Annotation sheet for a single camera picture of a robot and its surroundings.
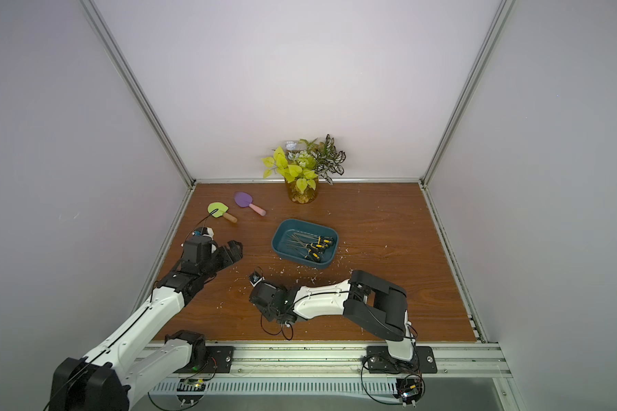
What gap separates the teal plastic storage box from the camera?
0.93 m

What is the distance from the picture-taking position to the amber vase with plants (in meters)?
0.96

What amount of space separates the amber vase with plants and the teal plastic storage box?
157mm
